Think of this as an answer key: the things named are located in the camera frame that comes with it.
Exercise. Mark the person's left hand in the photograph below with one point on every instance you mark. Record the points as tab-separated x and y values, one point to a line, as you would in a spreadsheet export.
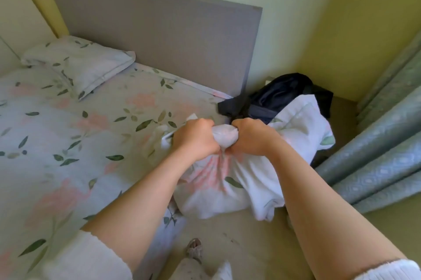
194	140

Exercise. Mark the person's right hand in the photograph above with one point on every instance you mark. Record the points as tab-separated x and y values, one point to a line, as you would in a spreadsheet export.
253	138

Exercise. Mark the person's right fingers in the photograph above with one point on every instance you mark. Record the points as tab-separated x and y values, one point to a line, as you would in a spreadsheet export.
235	136

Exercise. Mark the person's left fingers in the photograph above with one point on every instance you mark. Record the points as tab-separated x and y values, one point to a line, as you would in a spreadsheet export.
210	136

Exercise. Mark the white floral pillowcase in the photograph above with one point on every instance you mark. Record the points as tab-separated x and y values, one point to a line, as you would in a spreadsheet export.
250	164

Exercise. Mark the person's right forearm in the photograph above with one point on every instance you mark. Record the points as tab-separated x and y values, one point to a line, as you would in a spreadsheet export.
325	217

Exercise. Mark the person's left forearm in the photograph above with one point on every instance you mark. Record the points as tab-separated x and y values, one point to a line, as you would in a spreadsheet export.
138	204

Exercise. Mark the dark navy garment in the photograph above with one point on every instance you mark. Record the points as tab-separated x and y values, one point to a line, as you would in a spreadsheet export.
279	97

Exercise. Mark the person's patterned slipper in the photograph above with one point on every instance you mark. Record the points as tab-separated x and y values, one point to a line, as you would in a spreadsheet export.
194	250

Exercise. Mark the grey upholstered headboard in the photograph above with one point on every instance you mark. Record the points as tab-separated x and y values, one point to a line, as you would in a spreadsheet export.
158	33

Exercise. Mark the person's light trouser leg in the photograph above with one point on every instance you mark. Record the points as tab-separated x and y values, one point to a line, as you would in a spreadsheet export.
200	271

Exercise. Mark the floral bed sheet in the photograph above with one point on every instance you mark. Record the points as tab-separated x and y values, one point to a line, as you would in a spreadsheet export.
72	151

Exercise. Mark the light blue patterned curtain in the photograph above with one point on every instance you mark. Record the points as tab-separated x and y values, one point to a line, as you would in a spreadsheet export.
378	148

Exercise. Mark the floral pillow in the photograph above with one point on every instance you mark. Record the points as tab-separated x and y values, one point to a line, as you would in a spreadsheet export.
79	62

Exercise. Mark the person's white left sleeve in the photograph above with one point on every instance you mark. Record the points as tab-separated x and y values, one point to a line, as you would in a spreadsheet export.
88	256

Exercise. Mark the person's white sleeve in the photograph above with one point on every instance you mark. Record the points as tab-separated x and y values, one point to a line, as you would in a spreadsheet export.
88	256
388	271

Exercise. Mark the person's white right sleeve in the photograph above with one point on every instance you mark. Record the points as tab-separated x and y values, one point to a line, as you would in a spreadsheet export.
388	271

